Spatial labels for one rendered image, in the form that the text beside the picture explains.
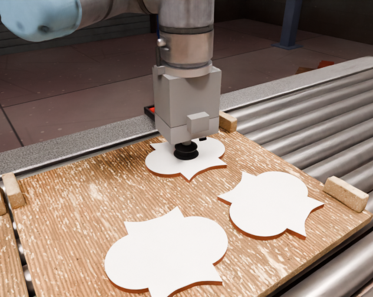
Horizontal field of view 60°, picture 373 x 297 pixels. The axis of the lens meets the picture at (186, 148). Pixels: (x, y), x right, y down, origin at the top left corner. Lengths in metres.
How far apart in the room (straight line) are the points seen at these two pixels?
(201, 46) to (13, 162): 0.40
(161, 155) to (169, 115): 0.10
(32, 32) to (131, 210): 0.25
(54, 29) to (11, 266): 0.26
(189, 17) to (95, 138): 0.34
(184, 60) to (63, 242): 0.28
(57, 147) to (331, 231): 0.50
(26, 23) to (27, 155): 0.35
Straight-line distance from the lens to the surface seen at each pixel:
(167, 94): 0.46
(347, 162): 0.65
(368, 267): 0.47
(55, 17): 0.36
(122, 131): 0.69
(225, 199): 0.46
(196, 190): 0.48
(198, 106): 0.48
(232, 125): 0.62
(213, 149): 0.56
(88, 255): 0.41
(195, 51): 0.44
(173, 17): 0.43
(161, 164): 0.52
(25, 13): 0.37
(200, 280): 0.37
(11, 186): 0.51
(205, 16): 0.44
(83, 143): 0.67
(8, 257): 0.45
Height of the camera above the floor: 1.24
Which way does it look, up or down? 32 degrees down
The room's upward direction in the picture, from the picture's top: straight up
